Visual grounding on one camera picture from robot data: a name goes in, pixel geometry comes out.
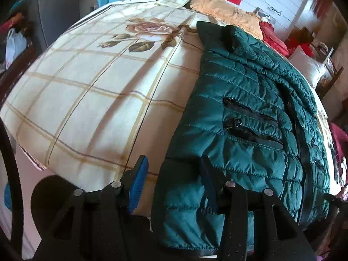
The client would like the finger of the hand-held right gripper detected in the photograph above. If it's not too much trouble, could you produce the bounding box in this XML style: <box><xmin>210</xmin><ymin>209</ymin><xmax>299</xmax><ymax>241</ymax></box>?
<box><xmin>322</xmin><ymin>190</ymin><xmax>348</xmax><ymax>248</ymax></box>

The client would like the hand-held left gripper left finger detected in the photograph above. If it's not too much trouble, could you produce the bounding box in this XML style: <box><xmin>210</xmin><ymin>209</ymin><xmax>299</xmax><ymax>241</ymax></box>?
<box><xmin>33</xmin><ymin>156</ymin><xmax>153</xmax><ymax>261</ymax></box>

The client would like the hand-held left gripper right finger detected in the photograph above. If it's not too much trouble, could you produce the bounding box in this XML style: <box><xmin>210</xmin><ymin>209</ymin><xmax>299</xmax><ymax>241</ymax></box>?
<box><xmin>200</xmin><ymin>155</ymin><xmax>317</xmax><ymax>261</ymax></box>

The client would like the green quilted jacket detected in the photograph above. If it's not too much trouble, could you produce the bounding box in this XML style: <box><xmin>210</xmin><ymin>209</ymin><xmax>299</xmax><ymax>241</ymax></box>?
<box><xmin>151</xmin><ymin>21</ymin><xmax>331</xmax><ymax>253</ymax></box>

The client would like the maroon blanket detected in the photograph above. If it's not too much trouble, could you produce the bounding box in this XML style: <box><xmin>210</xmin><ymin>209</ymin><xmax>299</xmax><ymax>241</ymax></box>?
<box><xmin>330</xmin><ymin>124</ymin><xmax>348</xmax><ymax>199</ymax></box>

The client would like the floral checked bedsheet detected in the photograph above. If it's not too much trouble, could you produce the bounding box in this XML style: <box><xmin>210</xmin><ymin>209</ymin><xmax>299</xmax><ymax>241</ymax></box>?
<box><xmin>0</xmin><ymin>0</ymin><xmax>340</xmax><ymax>193</ymax></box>

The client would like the white pillow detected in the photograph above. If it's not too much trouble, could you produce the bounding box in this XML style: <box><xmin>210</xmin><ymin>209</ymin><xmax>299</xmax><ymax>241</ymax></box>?
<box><xmin>288</xmin><ymin>46</ymin><xmax>327</xmax><ymax>88</ymax></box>

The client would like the wooden chair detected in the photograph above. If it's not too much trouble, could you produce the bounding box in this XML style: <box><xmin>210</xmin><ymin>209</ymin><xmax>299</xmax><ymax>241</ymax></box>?
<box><xmin>285</xmin><ymin>27</ymin><xmax>343</xmax><ymax>100</ymax></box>

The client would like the red frilled cushion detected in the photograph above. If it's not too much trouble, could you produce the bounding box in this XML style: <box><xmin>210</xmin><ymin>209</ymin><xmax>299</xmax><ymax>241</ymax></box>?
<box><xmin>259</xmin><ymin>21</ymin><xmax>289</xmax><ymax>58</ymax></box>

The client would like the orange yellow blanket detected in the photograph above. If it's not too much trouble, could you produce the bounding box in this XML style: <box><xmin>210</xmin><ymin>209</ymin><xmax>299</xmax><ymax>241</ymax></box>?
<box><xmin>190</xmin><ymin>0</ymin><xmax>264</xmax><ymax>40</ymax></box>

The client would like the framed photo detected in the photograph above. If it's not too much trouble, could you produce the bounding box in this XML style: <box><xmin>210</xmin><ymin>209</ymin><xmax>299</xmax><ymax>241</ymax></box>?
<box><xmin>255</xmin><ymin>7</ymin><xmax>276</xmax><ymax>24</ymax></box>

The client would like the white plastic bag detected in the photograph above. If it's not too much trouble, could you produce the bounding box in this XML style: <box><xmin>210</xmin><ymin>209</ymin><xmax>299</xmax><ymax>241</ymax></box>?
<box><xmin>5</xmin><ymin>28</ymin><xmax>28</xmax><ymax>67</ymax></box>

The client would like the grey refrigerator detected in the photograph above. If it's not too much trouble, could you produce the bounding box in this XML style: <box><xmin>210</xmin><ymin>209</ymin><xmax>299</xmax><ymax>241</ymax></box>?
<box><xmin>37</xmin><ymin>0</ymin><xmax>80</xmax><ymax>48</ymax></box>

